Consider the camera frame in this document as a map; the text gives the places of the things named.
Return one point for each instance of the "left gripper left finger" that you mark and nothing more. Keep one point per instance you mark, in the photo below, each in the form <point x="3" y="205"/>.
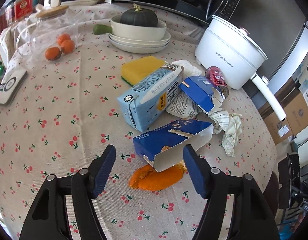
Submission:
<point x="47" y="217"/>

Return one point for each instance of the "black plastic food tray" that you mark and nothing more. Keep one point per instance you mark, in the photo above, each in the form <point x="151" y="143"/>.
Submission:
<point x="289" y="179"/>

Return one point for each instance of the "dark blue cracker box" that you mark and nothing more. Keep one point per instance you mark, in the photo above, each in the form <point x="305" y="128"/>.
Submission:
<point x="162" y="148"/>

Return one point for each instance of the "white kitchen scale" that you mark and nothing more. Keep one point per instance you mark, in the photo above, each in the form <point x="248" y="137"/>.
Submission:
<point x="11" y="84"/>

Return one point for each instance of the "lower cardboard box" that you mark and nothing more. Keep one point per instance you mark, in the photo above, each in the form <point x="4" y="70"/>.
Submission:
<point x="279" y="130"/>

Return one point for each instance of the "cardboard box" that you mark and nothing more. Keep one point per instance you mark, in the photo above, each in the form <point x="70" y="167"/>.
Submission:
<point x="296" y="110"/>
<point x="279" y="130"/>

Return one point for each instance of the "crumpled white paper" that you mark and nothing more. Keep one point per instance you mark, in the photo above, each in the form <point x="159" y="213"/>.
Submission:
<point x="231" y="126"/>

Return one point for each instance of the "orange peel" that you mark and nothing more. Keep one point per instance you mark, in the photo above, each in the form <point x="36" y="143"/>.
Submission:
<point x="148" y="179"/>

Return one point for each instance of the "cherry print tablecloth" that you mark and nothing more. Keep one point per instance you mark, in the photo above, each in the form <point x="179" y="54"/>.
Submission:
<point x="66" y="113"/>

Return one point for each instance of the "upper cardboard box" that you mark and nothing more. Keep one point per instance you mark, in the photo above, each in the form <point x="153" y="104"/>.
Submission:
<point x="296" y="110"/>

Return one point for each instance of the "white plastic food wrapper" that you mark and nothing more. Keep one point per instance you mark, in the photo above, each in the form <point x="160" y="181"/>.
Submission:
<point x="183" y="107"/>

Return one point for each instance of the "torn blue small carton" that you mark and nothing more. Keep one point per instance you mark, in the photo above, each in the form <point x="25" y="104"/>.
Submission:
<point x="202" y="92"/>

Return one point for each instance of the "light blue milk carton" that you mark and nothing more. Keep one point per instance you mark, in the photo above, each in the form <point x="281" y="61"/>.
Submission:
<point x="144" y="102"/>

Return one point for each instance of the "red soda can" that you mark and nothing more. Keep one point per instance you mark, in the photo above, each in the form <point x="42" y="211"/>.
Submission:
<point x="215" y="75"/>

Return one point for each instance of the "white crumpled tissue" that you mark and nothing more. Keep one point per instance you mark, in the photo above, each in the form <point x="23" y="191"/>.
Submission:
<point x="189" y="69"/>

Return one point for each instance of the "orange tangerine left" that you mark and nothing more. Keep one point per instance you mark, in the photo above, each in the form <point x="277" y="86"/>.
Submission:
<point x="53" y="53"/>

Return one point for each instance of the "orange tangerine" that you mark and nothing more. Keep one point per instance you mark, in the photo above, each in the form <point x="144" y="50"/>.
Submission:
<point x="67" y="46"/>
<point x="53" y="53"/>
<point x="61" y="38"/>

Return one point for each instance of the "white electric cooking pot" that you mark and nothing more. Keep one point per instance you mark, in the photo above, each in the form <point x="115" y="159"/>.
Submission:
<point x="232" y="50"/>

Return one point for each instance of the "yellow green sponge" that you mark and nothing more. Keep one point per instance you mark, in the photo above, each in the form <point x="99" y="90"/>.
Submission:
<point x="136" y="70"/>

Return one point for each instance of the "orange tangerine right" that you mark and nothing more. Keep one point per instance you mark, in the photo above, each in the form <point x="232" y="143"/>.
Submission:
<point x="67" y="46"/>

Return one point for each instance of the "glass jar with wooden lid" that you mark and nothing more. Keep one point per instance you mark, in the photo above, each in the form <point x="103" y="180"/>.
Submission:
<point x="37" y="37"/>

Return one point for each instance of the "orange tangerine top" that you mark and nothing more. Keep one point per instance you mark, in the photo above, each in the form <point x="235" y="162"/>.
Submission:
<point x="61" y="38"/>

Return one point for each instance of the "stacked cream plates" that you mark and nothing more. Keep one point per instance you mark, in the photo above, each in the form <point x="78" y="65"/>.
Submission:
<point x="140" y="47"/>

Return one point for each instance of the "cream bowl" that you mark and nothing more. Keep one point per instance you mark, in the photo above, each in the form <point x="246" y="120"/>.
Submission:
<point x="137" y="32"/>

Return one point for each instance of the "grey refrigerator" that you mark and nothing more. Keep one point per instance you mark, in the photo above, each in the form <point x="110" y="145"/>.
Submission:
<point x="280" y="28"/>

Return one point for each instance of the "red tin canister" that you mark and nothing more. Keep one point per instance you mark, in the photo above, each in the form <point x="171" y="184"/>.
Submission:
<point x="22" y="8"/>

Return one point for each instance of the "dark green pumpkin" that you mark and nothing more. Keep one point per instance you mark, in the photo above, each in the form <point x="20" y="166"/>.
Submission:
<point x="139" y="16"/>

